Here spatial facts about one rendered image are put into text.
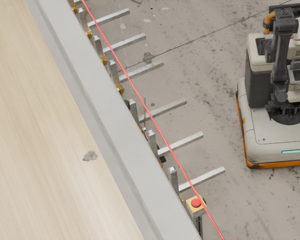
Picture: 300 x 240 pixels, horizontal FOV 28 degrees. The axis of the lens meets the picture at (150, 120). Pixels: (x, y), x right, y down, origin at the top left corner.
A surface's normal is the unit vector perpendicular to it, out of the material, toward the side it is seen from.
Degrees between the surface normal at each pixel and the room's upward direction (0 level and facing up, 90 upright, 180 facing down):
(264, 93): 90
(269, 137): 0
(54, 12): 0
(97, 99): 0
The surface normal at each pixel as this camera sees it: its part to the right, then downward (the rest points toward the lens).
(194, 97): -0.09, -0.58
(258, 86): 0.04, 0.81
